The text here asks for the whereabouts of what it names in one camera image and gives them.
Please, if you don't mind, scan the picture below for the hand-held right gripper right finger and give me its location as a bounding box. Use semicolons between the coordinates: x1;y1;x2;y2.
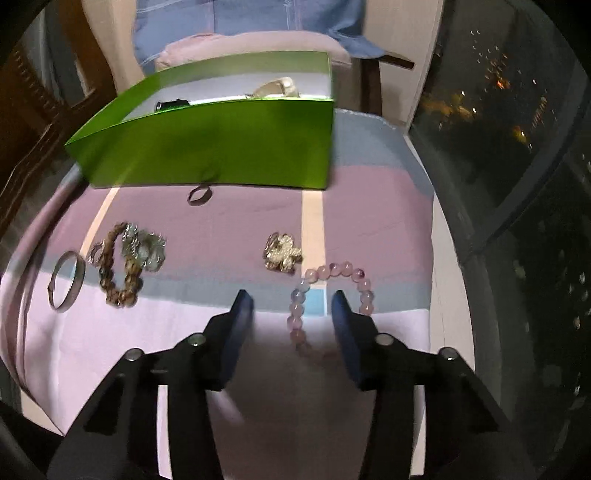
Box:
331;291;537;480

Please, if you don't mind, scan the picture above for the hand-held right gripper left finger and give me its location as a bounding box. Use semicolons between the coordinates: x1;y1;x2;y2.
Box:
46;290;254;480

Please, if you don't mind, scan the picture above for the pink bead bracelet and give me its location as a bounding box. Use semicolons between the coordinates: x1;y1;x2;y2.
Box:
286;261;376;361

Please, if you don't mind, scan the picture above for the brown bead bracelet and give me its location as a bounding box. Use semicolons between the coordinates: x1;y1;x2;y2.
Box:
95;222;141;308

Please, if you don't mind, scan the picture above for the green cardboard box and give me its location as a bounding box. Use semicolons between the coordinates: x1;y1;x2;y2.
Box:
64;51;335;190

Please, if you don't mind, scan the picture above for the gold flower brooch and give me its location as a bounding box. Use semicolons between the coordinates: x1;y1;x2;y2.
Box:
263;232;303;273

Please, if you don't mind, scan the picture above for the pink grey striped cloth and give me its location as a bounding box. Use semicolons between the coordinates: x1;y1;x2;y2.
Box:
0;108;435;480

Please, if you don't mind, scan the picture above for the silver bangle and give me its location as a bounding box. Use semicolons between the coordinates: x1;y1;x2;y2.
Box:
48;250;86;313

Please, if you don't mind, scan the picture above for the dark wooden bench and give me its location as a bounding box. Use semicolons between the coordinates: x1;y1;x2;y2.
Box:
358;51;416;116

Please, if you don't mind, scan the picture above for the glass window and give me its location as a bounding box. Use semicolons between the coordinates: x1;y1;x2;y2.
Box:
406;0;591;480

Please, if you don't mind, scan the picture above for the pink cushion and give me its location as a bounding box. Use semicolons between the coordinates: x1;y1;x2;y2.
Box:
154;31;352;75

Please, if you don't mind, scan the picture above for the carved wooden chair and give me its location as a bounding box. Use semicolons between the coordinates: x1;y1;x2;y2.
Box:
0;0;116;232

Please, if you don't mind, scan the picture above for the blue plaid cloth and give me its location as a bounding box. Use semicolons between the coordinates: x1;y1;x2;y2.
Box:
134;0;386;75

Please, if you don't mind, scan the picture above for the cream white bracelet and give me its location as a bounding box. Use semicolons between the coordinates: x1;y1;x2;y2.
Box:
245;77;301;100

